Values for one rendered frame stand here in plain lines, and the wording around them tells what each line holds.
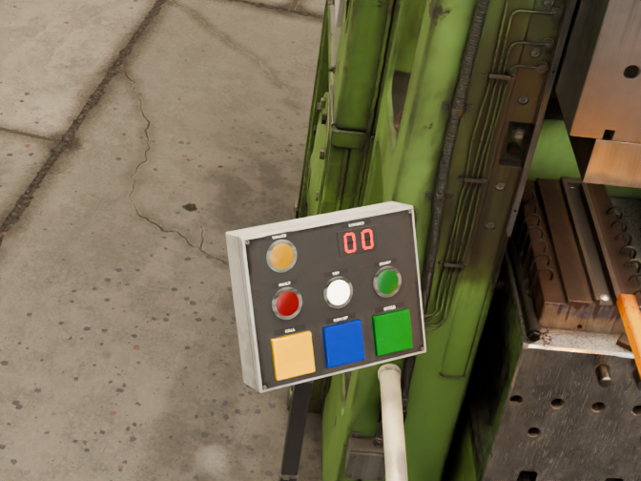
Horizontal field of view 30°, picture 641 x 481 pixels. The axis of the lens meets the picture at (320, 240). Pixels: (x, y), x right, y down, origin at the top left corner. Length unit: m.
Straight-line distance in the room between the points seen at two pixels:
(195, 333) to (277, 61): 1.69
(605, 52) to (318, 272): 0.62
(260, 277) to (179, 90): 2.72
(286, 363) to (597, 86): 0.72
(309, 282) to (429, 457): 0.90
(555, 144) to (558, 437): 0.66
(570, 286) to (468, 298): 0.24
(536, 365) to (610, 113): 0.56
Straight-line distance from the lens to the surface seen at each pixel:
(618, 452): 2.65
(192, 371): 3.51
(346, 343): 2.15
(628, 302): 2.31
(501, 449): 2.60
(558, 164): 2.79
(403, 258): 2.19
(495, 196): 2.40
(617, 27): 2.07
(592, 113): 2.15
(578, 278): 2.47
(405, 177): 2.35
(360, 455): 2.80
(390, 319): 2.19
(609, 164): 2.22
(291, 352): 2.11
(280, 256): 2.07
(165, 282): 3.79
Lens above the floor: 2.46
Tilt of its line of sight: 38 degrees down
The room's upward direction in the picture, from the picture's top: 9 degrees clockwise
